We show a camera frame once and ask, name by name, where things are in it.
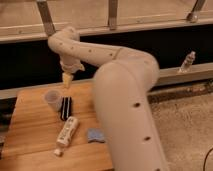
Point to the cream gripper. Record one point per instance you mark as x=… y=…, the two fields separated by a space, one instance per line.
x=69 y=65

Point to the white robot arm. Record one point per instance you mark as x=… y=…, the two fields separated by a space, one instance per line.
x=120 y=87

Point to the translucent ceramic cup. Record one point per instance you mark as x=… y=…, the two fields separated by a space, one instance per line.
x=54 y=99

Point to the black striped sponge block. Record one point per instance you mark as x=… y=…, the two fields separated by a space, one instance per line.
x=66 y=108

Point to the white tube bottle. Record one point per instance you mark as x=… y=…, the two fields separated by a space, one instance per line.
x=64 y=138

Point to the wooden board table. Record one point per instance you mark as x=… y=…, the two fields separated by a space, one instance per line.
x=31 y=139

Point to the clear plastic bottle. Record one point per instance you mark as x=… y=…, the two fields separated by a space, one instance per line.
x=188 y=61

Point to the left metal bracket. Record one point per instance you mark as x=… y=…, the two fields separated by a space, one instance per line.
x=46 y=17

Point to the metal bracket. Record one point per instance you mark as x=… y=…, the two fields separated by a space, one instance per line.
x=192 y=17
x=46 y=17
x=112 y=14

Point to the middle metal bracket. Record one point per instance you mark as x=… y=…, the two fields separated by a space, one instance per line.
x=112 y=14

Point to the right metal bracket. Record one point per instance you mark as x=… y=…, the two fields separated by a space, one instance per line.
x=192 y=17

